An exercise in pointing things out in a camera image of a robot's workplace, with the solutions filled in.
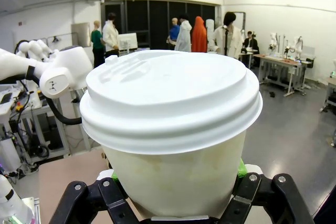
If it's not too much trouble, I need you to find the small white background robot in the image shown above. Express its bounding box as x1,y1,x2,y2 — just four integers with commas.
285,36,305,60
267,32,279,55

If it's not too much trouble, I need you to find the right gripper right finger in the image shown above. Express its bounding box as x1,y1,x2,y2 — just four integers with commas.
222,158,316,224

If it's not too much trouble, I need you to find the black sleeved left arm cable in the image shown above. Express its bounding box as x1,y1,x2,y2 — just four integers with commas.
15,40,82,126

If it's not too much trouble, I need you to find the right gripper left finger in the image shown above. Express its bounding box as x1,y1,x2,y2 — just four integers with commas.
49,170,148,224

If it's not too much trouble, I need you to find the white display board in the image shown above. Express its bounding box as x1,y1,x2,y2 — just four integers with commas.
118,32,139,52

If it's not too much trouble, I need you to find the grey metal cabinet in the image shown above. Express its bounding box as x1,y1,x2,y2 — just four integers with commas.
71,22,92,49

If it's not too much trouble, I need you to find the white plastic cup lid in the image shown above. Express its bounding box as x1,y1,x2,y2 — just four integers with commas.
79,49,264,155

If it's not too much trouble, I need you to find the long lab table with robots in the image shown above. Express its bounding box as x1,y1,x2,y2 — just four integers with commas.
253,53,315,97

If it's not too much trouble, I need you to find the figure in green shirt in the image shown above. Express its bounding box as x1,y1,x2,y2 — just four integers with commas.
90,20,106,68

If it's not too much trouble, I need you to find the seated person in black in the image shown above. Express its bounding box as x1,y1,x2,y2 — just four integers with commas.
240,30,260,63

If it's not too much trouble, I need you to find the figure in white hooded coat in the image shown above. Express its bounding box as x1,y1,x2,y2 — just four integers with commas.
174,13,193,52

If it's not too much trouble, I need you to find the black wig mannequin white coat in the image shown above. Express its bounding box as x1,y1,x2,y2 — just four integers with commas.
209,11,245,60

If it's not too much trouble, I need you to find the cluttered equipment workbench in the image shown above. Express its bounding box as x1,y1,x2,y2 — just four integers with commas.
0,87,72,175

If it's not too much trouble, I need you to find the figure in orange hooded cloak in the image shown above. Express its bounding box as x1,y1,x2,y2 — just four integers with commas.
191,16,208,53

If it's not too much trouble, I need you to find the white paper cup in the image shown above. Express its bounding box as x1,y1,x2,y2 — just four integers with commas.
101,129,247,220

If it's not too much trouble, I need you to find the dark haired person white coat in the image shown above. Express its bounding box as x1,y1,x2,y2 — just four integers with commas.
102,12,120,58

